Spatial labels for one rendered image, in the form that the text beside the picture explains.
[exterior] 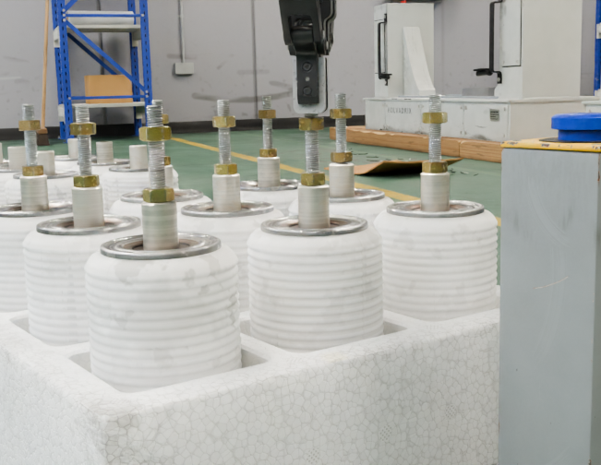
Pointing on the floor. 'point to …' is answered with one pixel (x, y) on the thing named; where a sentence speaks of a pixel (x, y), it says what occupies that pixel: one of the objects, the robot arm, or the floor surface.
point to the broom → (43, 86)
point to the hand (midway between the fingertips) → (310, 85)
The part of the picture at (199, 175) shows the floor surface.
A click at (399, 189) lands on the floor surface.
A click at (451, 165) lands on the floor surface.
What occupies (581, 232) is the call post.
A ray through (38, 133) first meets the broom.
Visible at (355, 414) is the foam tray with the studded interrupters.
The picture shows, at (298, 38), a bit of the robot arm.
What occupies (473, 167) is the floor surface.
